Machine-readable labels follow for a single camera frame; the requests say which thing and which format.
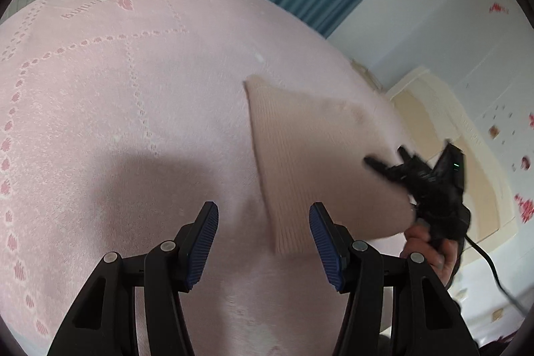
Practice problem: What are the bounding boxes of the person's right hand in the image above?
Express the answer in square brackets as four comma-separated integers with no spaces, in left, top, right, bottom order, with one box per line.
[399,223,460,291]

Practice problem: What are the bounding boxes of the beige bed headboard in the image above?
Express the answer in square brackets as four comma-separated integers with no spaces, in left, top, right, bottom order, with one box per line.
[388,66,518,244]

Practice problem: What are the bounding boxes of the pink patterned blanket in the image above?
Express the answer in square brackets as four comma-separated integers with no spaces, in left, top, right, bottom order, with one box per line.
[0,0,418,356]

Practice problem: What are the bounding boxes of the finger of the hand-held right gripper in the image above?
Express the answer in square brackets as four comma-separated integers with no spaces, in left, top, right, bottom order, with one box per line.
[365,156,416,190]
[396,146,423,173]

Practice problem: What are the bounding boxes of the beige knit garment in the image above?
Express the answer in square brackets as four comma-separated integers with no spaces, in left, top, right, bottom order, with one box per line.
[244,74,418,257]

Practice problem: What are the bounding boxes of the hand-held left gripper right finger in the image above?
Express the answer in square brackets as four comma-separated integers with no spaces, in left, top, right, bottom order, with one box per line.
[309,202,480,356]

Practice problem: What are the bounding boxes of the red wall stickers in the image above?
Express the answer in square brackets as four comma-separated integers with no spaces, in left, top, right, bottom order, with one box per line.
[480,1,534,225]

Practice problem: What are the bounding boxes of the black cable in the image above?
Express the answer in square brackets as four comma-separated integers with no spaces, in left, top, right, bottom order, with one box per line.
[463,234,527,313]

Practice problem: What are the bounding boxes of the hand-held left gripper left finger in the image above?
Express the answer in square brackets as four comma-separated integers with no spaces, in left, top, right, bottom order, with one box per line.
[47,201,220,356]

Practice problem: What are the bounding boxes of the tan mattress edge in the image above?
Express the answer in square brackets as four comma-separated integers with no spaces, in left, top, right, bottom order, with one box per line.
[349,61,386,92]

